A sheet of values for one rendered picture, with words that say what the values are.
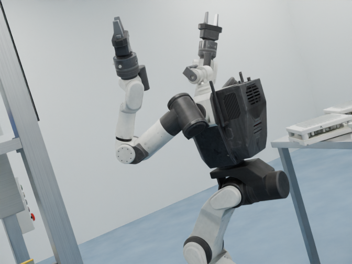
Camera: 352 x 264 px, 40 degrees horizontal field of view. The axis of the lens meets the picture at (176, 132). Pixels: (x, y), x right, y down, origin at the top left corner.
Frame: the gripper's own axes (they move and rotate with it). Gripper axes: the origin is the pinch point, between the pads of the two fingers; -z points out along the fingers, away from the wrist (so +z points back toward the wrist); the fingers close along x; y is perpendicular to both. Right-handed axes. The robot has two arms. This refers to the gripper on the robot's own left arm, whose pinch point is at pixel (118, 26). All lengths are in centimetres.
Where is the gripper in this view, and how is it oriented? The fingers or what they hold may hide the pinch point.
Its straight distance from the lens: 176.7
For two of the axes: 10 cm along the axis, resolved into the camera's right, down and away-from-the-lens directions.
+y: 9.9, -1.6, -0.6
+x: -0.2, -4.7, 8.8
